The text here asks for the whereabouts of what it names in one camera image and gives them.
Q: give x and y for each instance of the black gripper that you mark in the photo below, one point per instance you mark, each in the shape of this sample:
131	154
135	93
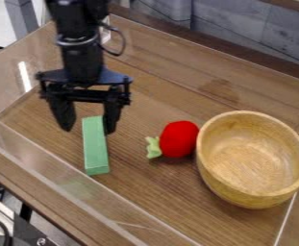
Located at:
84	80

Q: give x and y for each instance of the green foam block stick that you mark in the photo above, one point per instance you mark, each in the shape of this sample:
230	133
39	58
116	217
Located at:
95	151

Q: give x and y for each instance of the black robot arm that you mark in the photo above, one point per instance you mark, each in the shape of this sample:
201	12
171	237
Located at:
79	21

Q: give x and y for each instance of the light wooden bowl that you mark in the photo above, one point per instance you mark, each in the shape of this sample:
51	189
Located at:
247	158

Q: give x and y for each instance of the red plush strawberry toy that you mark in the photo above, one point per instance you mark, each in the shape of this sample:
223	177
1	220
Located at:
176	141

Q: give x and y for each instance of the black device bottom left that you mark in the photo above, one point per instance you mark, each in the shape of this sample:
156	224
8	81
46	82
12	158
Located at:
23	235

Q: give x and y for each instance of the clear acrylic tray enclosure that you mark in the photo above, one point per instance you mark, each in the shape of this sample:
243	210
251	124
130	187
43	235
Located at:
151	202

